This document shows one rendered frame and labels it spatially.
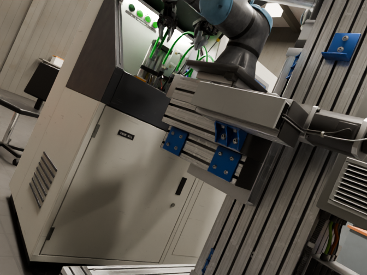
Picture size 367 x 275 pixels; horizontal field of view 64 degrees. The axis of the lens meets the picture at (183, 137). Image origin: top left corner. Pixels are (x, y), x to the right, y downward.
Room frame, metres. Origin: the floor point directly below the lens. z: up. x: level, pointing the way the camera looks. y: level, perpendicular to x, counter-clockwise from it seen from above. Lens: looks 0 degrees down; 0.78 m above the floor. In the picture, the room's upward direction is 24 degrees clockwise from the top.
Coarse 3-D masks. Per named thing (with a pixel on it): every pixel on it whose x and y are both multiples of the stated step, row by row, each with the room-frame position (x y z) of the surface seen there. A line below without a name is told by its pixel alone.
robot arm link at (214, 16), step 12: (204, 0) 0.87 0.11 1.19; (216, 0) 0.83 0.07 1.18; (228, 0) 0.82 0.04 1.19; (240, 0) 0.85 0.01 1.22; (204, 12) 0.86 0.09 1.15; (216, 12) 0.84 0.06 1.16; (228, 12) 0.84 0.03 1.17; (240, 12) 0.86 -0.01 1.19; (252, 12) 0.89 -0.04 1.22; (216, 24) 0.88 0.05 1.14; (228, 24) 0.87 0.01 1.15; (240, 24) 0.88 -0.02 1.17; (228, 36) 0.93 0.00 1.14
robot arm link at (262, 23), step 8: (256, 8) 0.92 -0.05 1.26; (256, 16) 0.90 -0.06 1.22; (264, 16) 0.92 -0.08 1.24; (248, 24) 0.89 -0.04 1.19; (256, 24) 0.90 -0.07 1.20; (264, 24) 0.93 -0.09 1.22; (272, 24) 0.95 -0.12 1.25; (248, 32) 0.91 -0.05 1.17; (256, 32) 0.92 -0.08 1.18; (264, 32) 0.93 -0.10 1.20; (232, 40) 0.94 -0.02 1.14; (240, 40) 0.93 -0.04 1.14; (248, 40) 0.92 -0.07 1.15; (256, 40) 0.93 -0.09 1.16; (264, 40) 0.95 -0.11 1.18; (256, 48) 0.93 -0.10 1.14
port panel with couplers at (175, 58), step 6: (180, 48) 1.98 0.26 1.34; (174, 54) 1.97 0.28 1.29; (174, 60) 1.98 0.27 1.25; (186, 60) 2.01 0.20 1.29; (168, 66) 1.97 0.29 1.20; (174, 66) 1.99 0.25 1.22; (180, 66) 2.02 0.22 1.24; (168, 72) 1.98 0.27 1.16; (180, 72) 2.02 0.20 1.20; (162, 84) 1.98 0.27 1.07
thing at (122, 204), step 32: (96, 128) 1.23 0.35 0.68; (128, 128) 1.32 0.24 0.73; (96, 160) 1.27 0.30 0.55; (128, 160) 1.36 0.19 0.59; (160, 160) 1.46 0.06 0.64; (96, 192) 1.31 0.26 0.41; (128, 192) 1.40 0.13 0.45; (160, 192) 1.51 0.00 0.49; (64, 224) 1.26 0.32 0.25; (96, 224) 1.35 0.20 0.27; (128, 224) 1.45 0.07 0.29; (160, 224) 1.57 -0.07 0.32; (96, 256) 1.39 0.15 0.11; (128, 256) 1.50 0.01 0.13; (160, 256) 1.63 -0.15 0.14
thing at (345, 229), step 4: (348, 224) 6.91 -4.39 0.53; (352, 224) 6.86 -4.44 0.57; (344, 228) 6.95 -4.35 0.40; (348, 228) 6.89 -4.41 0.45; (360, 228) 7.61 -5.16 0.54; (344, 232) 6.92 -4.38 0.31; (340, 236) 6.95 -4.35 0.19; (344, 236) 6.90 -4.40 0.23; (340, 240) 6.93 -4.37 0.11; (344, 240) 6.88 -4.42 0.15; (340, 244) 6.90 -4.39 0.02
